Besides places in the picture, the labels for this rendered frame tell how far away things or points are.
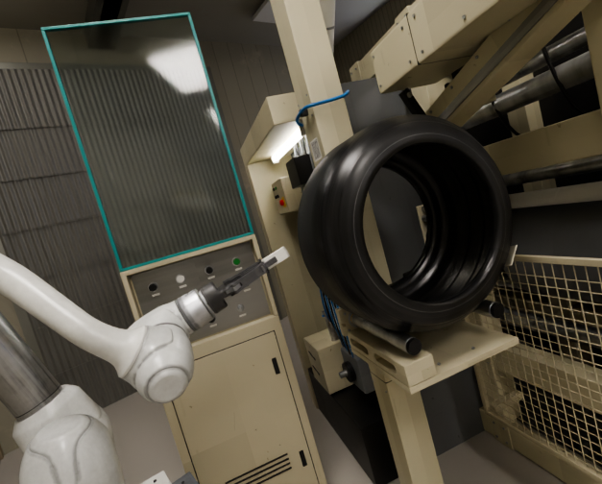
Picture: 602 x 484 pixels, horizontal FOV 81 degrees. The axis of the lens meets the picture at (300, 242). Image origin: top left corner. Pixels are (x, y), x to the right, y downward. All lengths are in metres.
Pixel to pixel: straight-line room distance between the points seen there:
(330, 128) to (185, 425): 1.29
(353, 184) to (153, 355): 0.56
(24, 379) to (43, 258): 2.98
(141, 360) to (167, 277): 0.86
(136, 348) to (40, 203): 3.38
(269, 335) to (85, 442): 0.90
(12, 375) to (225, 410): 0.87
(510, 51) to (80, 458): 1.34
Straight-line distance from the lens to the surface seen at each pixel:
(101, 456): 0.89
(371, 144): 0.91
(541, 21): 1.13
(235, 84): 5.09
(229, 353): 1.58
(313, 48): 1.38
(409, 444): 1.58
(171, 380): 0.71
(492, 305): 1.13
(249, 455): 1.78
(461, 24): 1.10
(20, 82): 4.38
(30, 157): 4.14
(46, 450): 0.88
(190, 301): 0.87
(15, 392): 1.05
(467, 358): 1.11
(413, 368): 1.00
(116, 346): 0.75
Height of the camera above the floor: 1.32
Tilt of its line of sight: 5 degrees down
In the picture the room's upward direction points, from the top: 16 degrees counter-clockwise
